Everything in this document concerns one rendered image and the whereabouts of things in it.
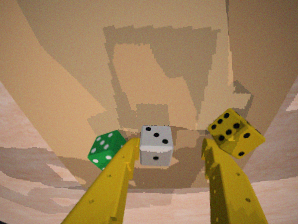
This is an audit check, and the green die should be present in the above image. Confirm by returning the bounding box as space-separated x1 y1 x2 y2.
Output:
87 130 127 171

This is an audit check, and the white die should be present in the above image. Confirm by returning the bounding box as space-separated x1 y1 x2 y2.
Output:
139 125 174 166

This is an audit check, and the tan square mat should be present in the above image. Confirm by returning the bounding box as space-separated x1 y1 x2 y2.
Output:
0 0 298 189

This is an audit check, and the yellow die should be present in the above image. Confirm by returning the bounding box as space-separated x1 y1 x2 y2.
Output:
208 108 266 159

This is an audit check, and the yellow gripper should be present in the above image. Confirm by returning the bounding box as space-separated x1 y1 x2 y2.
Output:
61 137 268 224

